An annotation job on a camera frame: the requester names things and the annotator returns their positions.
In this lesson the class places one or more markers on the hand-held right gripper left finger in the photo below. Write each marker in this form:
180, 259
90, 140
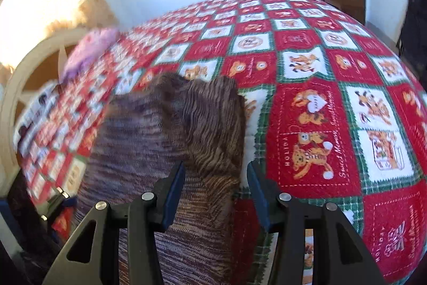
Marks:
173, 198

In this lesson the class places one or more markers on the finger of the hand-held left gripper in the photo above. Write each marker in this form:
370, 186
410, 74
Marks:
56, 205

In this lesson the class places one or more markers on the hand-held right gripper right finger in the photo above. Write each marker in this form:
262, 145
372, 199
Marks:
258, 195

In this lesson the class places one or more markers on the brown striped knit garment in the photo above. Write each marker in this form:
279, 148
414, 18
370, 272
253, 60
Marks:
186, 124

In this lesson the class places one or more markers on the blue white printed pillow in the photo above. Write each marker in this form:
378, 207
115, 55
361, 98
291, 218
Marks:
36, 108

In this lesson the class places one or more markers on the red checked printed bedspread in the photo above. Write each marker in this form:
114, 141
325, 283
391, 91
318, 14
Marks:
317, 104

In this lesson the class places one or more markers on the white and wood headboard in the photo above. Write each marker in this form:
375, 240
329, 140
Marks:
33, 68

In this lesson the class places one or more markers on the pink floral pillow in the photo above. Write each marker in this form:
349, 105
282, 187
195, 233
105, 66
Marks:
90, 51

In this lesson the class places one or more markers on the black travel bag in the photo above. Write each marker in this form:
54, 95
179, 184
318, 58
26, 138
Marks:
415, 28

